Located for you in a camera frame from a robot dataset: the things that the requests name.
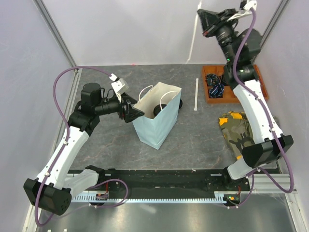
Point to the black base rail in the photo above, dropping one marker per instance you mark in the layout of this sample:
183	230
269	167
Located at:
168	184

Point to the dark blue rolled tie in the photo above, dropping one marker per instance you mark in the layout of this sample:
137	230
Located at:
212	80

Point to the white and blue paper bag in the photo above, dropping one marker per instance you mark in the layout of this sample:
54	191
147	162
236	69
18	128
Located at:
153	130

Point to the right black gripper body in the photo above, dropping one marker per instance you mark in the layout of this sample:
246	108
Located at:
222	21

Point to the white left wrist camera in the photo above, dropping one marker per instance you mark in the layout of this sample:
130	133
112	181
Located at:
119	86

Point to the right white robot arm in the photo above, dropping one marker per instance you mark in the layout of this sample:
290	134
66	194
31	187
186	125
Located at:
270	143

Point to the blue striped rolled tie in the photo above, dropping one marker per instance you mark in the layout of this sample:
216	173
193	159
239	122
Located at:
216	91

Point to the camouflage folded cloth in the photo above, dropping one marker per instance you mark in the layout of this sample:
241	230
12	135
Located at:
236	131

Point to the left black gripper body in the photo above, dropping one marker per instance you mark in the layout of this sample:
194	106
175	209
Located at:
121	111

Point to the white straw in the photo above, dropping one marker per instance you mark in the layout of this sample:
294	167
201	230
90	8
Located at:
193	39
196	94

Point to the black plastic cup lid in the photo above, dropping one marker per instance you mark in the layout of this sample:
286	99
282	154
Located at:
158	109

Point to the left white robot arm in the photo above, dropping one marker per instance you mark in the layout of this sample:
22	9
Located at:
50	190

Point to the slotted cable duct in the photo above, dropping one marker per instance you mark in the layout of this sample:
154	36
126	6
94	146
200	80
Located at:
99	198

